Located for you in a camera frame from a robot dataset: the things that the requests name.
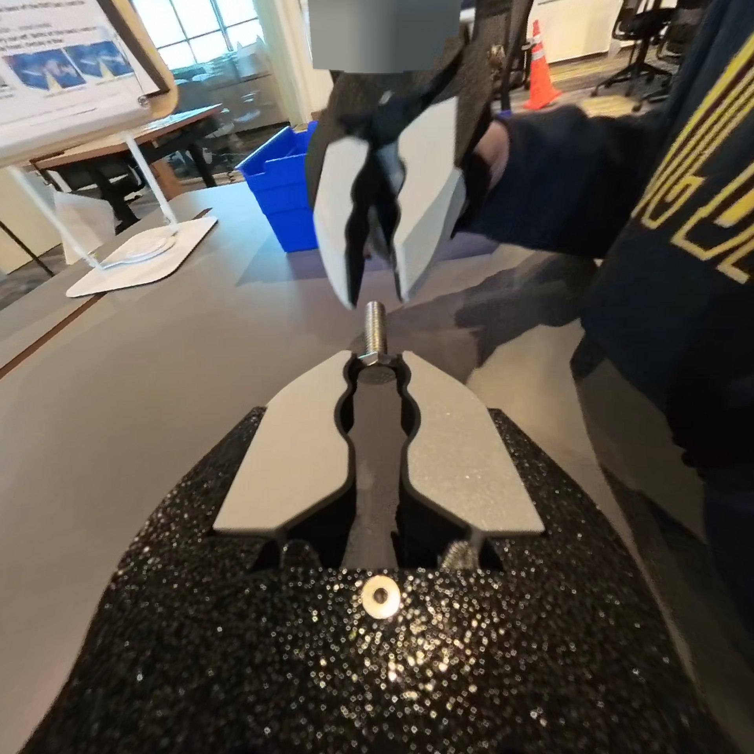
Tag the blue plastic bin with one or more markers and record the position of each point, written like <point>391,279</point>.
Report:
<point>277,194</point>

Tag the wood-edged grey desk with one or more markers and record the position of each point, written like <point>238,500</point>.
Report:
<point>147,126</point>

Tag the black office chair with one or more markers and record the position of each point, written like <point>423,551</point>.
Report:
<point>636,35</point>

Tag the orange traffic cone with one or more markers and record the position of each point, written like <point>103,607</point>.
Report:
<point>541,76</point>

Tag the person's right hand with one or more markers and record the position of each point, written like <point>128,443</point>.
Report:
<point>495,153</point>

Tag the steel hex bolt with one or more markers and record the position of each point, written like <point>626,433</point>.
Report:
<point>374,330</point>

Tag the navy printed hoodie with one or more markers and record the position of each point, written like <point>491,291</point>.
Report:
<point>677,294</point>

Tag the white sign stand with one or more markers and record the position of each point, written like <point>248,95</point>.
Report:
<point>176,247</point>

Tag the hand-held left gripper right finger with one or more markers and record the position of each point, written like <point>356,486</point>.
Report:
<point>471,465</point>

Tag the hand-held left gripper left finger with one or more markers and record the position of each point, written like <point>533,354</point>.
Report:
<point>283,459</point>

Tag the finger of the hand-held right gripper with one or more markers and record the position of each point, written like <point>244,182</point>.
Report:
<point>430,194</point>
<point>336,224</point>

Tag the white printed poster board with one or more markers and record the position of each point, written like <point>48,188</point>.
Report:
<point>59,59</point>

